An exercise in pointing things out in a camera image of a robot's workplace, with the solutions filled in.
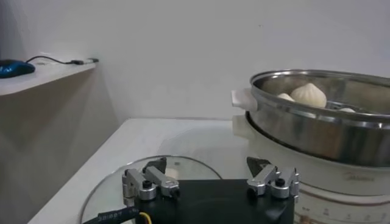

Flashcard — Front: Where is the glass pot lid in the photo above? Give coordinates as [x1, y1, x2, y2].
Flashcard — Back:
[79, 155, 223, 224]

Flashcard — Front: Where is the black usb cable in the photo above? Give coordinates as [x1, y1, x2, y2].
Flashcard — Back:
[26, 55, 100, 66]

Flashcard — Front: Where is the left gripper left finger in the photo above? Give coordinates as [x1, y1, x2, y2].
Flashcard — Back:
[121, 157, 180, 208]

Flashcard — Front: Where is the white electric cooking pot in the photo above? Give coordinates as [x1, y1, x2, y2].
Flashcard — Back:
[232, 114, 390, 224]

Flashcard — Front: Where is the blue computer mouse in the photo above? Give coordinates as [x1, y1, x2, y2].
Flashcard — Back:
[0, 59, 37, 79]

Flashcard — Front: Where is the stainless steel steamer basket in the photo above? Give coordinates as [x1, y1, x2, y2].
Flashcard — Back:
[230, 69, 390, 167]

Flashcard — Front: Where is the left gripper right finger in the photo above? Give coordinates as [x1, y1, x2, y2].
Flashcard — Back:
[246, 156, 301, 199]

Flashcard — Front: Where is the white side table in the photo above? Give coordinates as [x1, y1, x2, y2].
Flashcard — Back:
[0, 59, 98, 97]

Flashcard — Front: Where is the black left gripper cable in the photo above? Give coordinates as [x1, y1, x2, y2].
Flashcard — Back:
[81, 206, 153, 224]

